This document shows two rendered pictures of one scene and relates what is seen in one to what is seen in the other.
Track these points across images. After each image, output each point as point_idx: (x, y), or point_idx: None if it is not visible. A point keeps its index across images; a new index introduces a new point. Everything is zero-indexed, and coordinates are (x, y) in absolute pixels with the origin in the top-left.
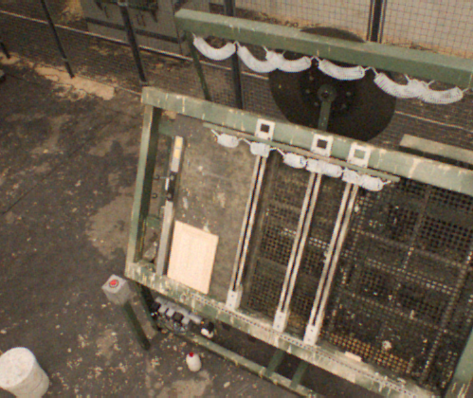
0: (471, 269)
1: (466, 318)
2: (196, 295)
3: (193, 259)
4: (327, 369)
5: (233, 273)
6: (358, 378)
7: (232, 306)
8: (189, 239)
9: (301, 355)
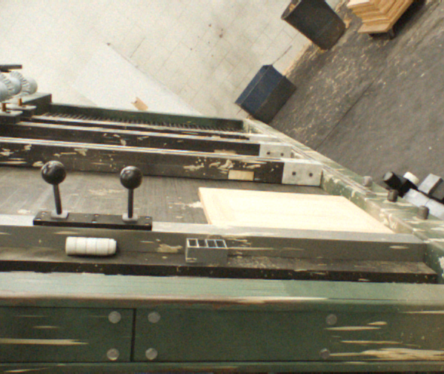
0: (115, 120)
1: (161, 122)
2: (359, 190)
3: (289, 208)
4: (290, 138)
5: (247, 158)
6: (274, 132)
7: (310, 160)
8: (245, 214)
9: (299, 144)
